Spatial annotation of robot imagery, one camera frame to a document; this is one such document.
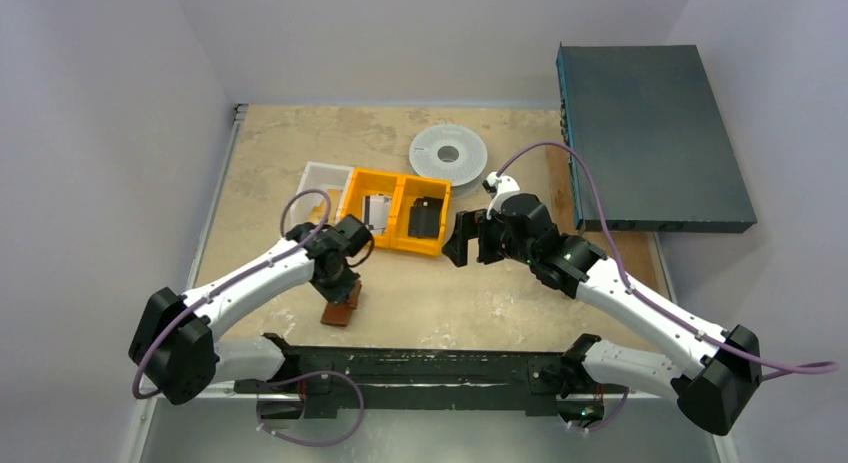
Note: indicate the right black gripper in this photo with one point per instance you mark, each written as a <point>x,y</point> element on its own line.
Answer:
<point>481,235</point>

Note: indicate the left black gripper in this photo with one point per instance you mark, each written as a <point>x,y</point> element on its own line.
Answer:
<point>340,291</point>

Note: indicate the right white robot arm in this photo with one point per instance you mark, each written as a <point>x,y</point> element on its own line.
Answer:
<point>698,365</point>

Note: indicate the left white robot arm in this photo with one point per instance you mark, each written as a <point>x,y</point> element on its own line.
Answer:
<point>177,345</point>

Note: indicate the stack of silver cards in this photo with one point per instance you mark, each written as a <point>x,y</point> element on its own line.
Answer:
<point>376,211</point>

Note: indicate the white plastic bin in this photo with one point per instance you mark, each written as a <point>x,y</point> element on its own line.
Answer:
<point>331,179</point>

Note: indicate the orange double plastic bin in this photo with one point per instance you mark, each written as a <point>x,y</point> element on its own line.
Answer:
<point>392,228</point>

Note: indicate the grey filament spool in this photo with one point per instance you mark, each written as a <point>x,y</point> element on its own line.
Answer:
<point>450,152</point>

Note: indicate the wooden board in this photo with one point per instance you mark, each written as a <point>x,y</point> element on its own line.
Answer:
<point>637,250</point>

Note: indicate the dark blue flat box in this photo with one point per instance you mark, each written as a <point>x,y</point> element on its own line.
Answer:
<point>645,121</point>

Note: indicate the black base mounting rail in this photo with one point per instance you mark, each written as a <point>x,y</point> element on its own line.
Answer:
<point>323,380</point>

